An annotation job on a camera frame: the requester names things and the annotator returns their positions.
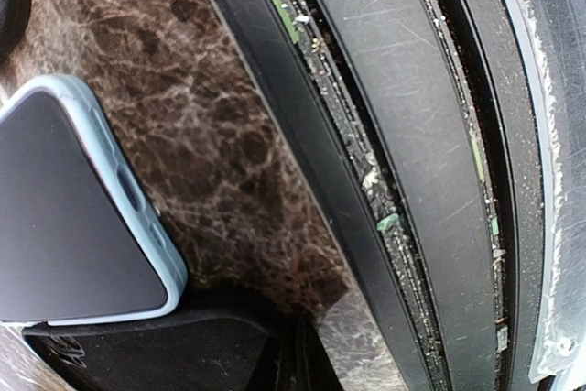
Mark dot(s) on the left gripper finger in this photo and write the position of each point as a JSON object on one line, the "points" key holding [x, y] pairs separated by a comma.
{"points": [[205, 344]]}

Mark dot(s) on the light blue phone case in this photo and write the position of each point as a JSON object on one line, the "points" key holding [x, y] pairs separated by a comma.
{"points": [[100, 146]]}

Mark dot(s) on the black phone case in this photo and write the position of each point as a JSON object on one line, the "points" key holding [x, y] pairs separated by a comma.
{"points": [[14, 19]]}

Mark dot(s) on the black front rail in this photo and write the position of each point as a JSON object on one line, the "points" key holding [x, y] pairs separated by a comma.
{"points": [[414, 124]]}

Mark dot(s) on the white cable duct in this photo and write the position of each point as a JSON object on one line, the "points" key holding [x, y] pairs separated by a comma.
{"points": [[551, 38]]}

